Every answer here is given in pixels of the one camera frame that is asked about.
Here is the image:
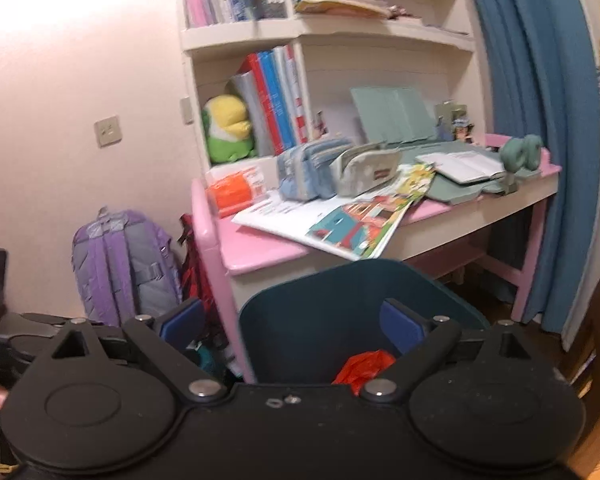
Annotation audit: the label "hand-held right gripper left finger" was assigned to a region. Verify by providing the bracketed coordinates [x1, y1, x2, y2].
[50, 297, 229, 404]

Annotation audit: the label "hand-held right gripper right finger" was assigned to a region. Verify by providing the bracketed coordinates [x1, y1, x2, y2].
[362, 297, 539, 404]

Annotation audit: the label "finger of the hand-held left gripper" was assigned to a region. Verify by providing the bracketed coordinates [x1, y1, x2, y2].
[0, 312, 68, 341]

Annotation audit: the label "orange red plastic bag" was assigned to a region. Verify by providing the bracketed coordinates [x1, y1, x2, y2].
[332, 350, 397, 397]

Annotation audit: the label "dark teal trash bin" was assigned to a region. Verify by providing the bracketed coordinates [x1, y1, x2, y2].
[238, 258, 491, 387]

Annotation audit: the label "red backpack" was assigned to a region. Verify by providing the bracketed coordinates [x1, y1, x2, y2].
[179, 214, 217, 322]

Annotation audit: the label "purple backpack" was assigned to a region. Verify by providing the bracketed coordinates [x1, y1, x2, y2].
[71, 206, 184, 329]

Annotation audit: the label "pink desk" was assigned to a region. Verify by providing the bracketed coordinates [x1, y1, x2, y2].
[191, 132, 564, 384]

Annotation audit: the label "colourful picture book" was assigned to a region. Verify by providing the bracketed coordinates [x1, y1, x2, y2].
[231, 162, 437, 262]

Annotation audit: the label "orange packet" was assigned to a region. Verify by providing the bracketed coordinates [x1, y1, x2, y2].
[205, 165, 267, 219]

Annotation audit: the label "green fabric case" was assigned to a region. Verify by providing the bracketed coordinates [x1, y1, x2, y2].
[395, 140, 519, 206]

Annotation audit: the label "grey pencil case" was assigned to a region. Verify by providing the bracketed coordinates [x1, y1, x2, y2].
[330, 142, 402, 197]

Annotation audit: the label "open white notebook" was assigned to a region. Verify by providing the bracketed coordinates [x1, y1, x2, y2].
[415, 150, 506, 185]

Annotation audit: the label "blue pencil case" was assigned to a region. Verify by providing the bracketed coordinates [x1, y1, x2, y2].
[277, 137, 354, 202]

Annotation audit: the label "yellow green plush toy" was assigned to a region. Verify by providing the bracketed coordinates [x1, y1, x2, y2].
[201, 94, 259, 165]

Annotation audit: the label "wooden chair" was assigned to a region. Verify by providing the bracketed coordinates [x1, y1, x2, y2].
[560, 274, 600, 479]

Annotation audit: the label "small toy figure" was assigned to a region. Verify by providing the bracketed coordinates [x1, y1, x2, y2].
[435, 100, 476, 146]

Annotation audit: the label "green headphones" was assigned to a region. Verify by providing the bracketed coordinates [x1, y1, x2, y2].
[500, 134, 544, 172]

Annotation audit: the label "green folding stand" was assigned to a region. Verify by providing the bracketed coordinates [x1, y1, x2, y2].
[350, 86, 439, 144]

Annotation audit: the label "grey folder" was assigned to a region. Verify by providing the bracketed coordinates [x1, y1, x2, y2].
[230, 71, 277, 159]

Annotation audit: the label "blue book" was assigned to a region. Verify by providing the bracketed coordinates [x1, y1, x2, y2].
[257, 50, 299, 151]

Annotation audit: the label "blue curtain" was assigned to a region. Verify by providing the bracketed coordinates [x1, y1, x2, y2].
[460, 0, 600, 334]

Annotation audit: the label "white red book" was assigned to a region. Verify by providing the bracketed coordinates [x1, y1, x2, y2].
[272, 44, 312, 146]

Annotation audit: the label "cream shelf hutch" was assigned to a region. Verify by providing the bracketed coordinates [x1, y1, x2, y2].
[172, 0, 494, 172]

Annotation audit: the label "pink folders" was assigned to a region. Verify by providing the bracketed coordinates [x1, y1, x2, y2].
[184, 0, 217, 29]

